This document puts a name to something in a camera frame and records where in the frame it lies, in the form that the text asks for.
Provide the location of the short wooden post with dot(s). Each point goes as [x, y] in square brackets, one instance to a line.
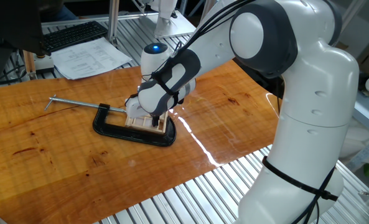
[29, 65]

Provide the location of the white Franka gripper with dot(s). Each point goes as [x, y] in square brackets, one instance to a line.
[132, 107]

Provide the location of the black computer keyboard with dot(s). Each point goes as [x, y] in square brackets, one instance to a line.
[75, 35]

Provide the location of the wood grain vinyl mat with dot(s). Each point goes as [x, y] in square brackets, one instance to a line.
[63, 171]

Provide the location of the vertical aluminium frame post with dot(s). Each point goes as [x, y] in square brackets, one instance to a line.
[113, 21]

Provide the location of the white printed paper sheets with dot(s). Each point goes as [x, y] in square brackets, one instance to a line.
[87, 59]

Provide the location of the black metal C-clamp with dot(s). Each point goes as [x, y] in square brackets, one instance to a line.
[125, 133]

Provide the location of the grey slotted metal angle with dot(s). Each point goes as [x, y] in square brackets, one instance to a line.
[367, 149]

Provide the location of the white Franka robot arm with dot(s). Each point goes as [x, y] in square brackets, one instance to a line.
[311, 93]

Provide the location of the person in blue jeans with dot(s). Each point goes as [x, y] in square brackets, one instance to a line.
[63, 14]

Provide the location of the miniature wooden sliding window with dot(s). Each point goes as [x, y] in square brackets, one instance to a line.
[140, 123]

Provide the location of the white stand on metal plate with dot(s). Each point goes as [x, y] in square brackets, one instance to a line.
[165, 25]

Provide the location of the small white box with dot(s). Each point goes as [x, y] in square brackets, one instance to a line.
[44, 63]

